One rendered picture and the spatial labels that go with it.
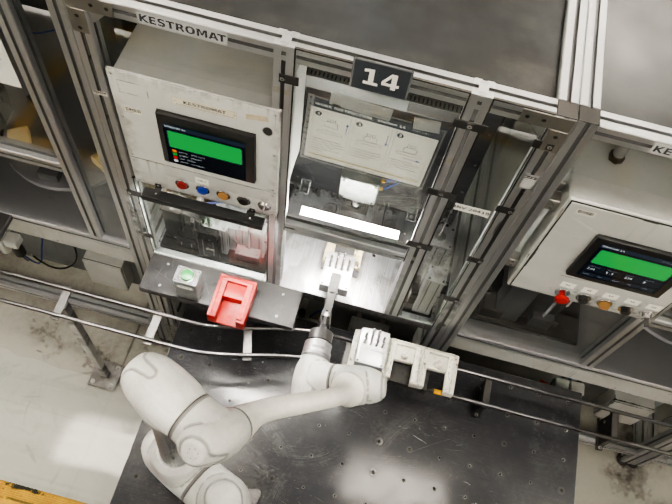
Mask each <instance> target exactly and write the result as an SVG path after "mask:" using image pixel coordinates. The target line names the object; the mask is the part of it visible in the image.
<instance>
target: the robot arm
mask: <svg viewBox="0 0 672 504"><path fill-rule="evenodd" d="M340 278H341V274H338V273H334V272H332V276H331V280H330V284H329V287H328V291H327V292H328V293H327V297H326V299H324V302H325V306H324V309H323V310H322V312H321V316H320V318H319V320H318V325H317V326H319V327H313V328H311V330H310V333H309V337H308V339H307V340H306V341H305V343H304V347H303V351H302V353H301V358H300V360H299V362H298V363H297V365H296V368H295V371H294V374H293V379H292V385H291V394H286V395H279V396H273V397H267V398H263V399H259V400H255V401H252V402H248V403H245V404H241V405H237V406H231V407H225V406H223V405H222V404H221V403H219V402H218V401H216V400H215V399H214V398H213V397H211V396H210V395H209V394H208V393H207V392H206V391H205V390H204V388H203V387H202V386H201V385H200V383H199V382H198V381H197V380H196V379H195V378H194V377H192V376H191V375H190V374H189V373H188V372H187V371H186V370H185V369H183V368H182V367H181V366H180V365H178V364H177V363H176V362H174V361H173V360H172V359H170V358H168V357H166V356H164V355H161V354H158V353H155V352H144V353H141V354H139V355H138V356H136V357H135V358H134V359H133V360H131V361H130V362H129V363H128V365H127V366H126V367H125V368H124V370H123V371H122V374H121V380H120V383H121V387H122V390H123V393H124V395H125V397H126V399H127V400H128V401H129V402H130V403H131V406H132V407H133V409H134V410H135V411H136V412H137V413H138V414H139V416H140V417H141V418H142V419H143V421H144V422H145V423H146V424H147V425H148V426H149V427H150V428H152V429H151V430H150V431H149V432H148V434H147V435H146V436H145V438H144V439H143V442H142V446H141V453H142V457H143V460H144V463H145V465H146V466H147V468H148V469H149V470H150V471H151V472H152V473H153V475H154V476H155V477H156V478H157V479H158V480H159V481H160V482H161V483H162V484H163V485H164V486H165V487H166V488H167V489H169V490H170V491H171V492H172V493H173V494H175V495H176V496H177V497H178V498H180V499H181V500H182V501H183V502H184V503H185V504H257V502H258V500H259V499H260V497H261V491H260V490H259V489H248V488H247V486H246V485H245V483H244V482H243V481H242V480H241V479H240V478H238V477H237V476H235V475H234V474H233V473H231V472H230V471H229V470H228V469H226V468H225V467H224V466H223V465H221V464H220V463H221V462H224V461H225V460H227V459H229V458H230V457H232V456H234V455H235V454H236V453H238V452H239V451H240V450H241V449H242V448H243V447H244V446H245V445H246V444H247V443H248V442H249V441H250V439H251V438H252V436H253V435H254V434H255V432H256V431H257V430H258V429H259V427H260V426H262V425H263V424H265V423H267V422H270V421H273V420H277V419H281V418H286V417H291V416H296V415H301V414H305V413H310V412H315V411H320V410H325V409H329V408H334V407H338V406H341V405H342V406H344V407H354V406H359V405H365V404H373V403H377V402H380V401H381V400H382V399H383V398H384V397H385V396H386V391H387V379H386V377H385V376H384V374H383V373H382V372H380V371H378V370H376V369H374V368H371V367H366V366H360V365H351V364H342V365H340V364H332V363H329V362H330V357H331V350H332V345H331V343H332V339H333V333H332V332H331V331H330V330H328V329H329V328H330V324H331V316H332V312H331V311H332V308H333V304H334V301H335V298H336V294H338V292H337V290H338V286H339V282H340Z"/></svg>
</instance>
